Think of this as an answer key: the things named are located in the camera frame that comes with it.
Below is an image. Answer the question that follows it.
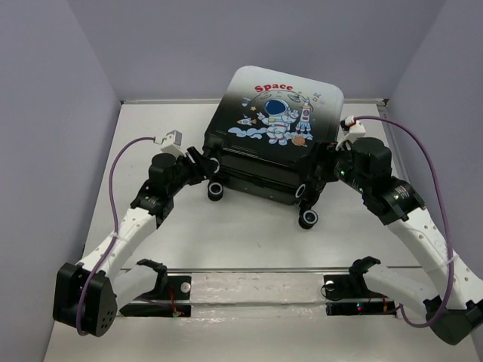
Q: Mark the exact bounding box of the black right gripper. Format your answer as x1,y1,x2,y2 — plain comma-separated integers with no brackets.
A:
296,138,370,194

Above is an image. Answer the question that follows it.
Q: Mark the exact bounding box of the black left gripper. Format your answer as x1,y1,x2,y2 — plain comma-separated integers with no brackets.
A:
167,146,218,197

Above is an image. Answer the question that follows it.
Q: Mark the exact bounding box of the black hard-shell suitcase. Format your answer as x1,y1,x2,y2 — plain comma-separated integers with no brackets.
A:
203,66,344,229

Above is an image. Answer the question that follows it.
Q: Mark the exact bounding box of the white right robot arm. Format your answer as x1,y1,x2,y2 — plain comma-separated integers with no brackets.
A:
321,137,482,345

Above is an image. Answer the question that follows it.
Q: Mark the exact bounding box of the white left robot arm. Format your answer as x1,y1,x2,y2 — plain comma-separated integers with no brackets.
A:
53,147,220,337

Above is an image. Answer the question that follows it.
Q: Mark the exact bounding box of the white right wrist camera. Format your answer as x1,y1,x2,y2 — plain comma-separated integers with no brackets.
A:
336,115,366,150

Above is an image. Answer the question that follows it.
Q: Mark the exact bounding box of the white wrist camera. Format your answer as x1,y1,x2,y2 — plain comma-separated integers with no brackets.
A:
336,115,366,150
154,130,183,157

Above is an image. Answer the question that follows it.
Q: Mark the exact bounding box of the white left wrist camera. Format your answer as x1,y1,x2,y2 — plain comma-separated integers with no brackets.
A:
154,130,183,157

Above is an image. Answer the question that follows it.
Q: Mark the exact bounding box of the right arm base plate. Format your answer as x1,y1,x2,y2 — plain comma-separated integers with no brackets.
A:
320,274,398,317

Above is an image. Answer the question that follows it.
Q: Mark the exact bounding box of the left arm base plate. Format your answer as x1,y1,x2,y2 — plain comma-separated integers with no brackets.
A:
119,275,192,318

